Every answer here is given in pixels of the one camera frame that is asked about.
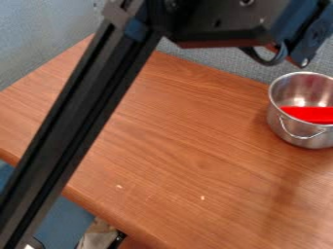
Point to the metal pot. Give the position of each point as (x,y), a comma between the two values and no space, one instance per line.
(302,90)

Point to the red plastic block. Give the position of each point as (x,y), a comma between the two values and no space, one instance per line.
(315,115)

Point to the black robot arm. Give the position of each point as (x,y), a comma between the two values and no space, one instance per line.
(271,30)

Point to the white object at corner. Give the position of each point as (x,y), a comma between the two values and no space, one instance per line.
(29,246)

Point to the crumpled beige cloth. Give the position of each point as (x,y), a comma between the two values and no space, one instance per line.
(99,236)

